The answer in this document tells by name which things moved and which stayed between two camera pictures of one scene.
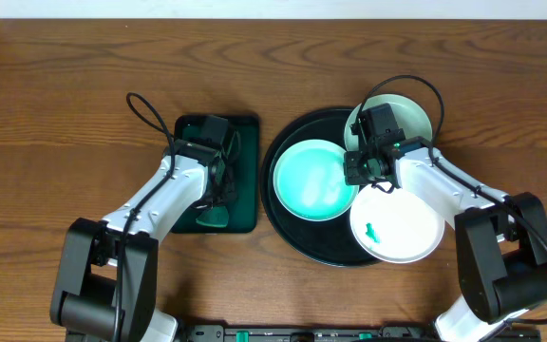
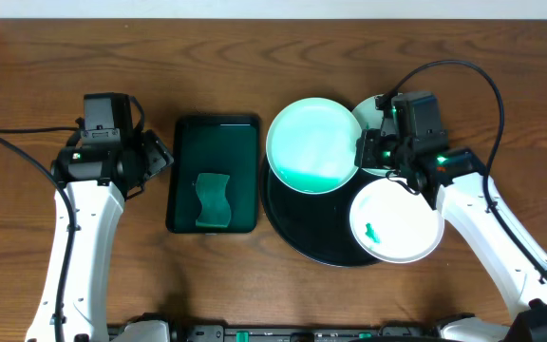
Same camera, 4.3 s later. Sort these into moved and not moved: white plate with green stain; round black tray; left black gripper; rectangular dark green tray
Moved: left black gripper
Not moved: white plate with green stain; rectangular dark green tray; round black tray
